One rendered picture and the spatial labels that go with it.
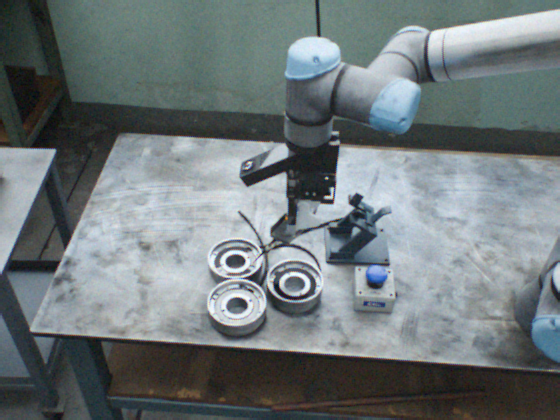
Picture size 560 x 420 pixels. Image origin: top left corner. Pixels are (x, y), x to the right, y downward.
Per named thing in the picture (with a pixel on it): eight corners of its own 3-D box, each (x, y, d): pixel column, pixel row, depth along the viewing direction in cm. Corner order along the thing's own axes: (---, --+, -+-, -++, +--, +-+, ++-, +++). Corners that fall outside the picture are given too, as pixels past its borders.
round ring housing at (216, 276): (238, 301, 113) (238, 287, 110) (197, 274, 118) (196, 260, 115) (273, 268, 119) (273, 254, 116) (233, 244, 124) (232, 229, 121)
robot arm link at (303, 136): (284, 126, 90) (285, 96, 96) (283, 150, 93) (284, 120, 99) (334, 127, 90) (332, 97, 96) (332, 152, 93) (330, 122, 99)
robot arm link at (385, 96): (434, 62, 86) (362, 43, 90) (408, 100, 79) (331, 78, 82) (423, 109, 92) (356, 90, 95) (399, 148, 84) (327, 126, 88)
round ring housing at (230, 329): (243, 349, 105) (243, 335, 103) (196, 321, 109) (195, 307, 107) (277, 309, 112) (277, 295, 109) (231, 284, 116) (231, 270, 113)
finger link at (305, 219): (319, 247, 107) (323, 205, 101) (286, 246, 107) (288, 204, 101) (319, 236, 109) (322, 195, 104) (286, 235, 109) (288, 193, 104)
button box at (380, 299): (353, 311, 112) (356, 294, 109) (353, 282, 117) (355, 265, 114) (397, 314, 112) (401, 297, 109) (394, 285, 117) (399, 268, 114)
